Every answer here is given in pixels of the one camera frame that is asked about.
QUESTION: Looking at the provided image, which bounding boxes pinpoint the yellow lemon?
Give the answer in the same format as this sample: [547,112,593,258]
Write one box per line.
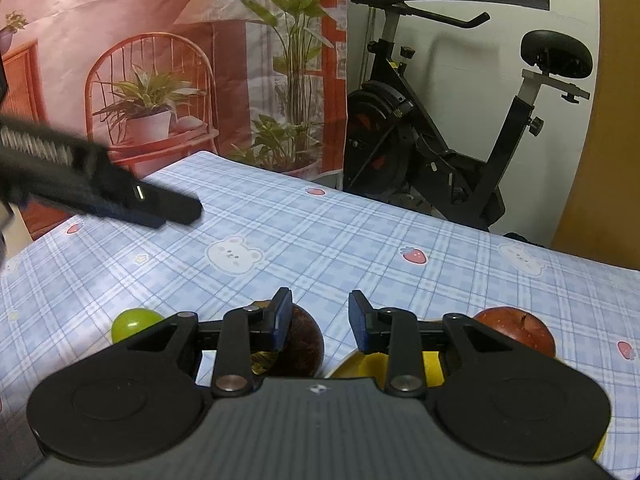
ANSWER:
[328,350,445,390]

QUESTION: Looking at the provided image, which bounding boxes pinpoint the dark purple mangosteen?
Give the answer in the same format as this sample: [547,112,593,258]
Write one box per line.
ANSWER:
[250,304,324,378]

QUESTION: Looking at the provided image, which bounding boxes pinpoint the green apple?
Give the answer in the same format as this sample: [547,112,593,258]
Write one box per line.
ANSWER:
[111,308,164,344]

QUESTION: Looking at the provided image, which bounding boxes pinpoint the red apple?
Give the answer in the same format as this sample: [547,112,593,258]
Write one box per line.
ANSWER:
[473,307,556,358]

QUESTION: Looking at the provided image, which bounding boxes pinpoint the blue plaid tablecloth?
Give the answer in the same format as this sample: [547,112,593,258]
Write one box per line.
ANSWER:
[1,152,639,479]

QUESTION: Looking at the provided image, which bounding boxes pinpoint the printed pink backdrop cloth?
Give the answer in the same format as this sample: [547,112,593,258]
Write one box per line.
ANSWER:
[0,0,350,241]

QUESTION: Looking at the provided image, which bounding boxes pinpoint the black exercise bike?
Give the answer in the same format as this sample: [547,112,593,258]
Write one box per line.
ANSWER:
[343,0,593,231]

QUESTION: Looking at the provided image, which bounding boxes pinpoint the wooden door panel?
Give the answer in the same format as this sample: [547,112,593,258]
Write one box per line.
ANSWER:
[552,0,639,270]

